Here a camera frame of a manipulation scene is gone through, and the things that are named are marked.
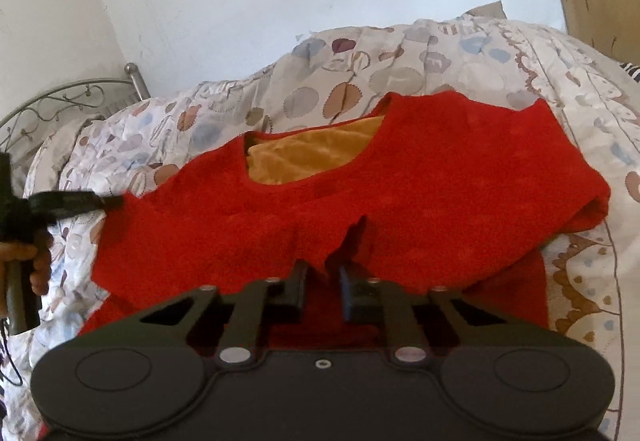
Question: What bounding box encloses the red knit sweater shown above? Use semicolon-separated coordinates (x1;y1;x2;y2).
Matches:
85;92;611;349

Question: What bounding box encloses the person's left hand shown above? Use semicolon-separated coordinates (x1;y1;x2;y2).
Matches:
0;230;53;319

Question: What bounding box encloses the metal bed headboard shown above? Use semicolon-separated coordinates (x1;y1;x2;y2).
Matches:
1;63;151;155

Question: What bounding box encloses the striped black white cloth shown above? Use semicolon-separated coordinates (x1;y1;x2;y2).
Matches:
620;63;640;82

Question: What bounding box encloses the patterned floral bed quilt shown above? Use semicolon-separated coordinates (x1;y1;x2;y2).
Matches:
11;15;639;440

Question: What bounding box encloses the beige pillow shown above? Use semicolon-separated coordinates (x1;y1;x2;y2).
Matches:
465;1;506;19

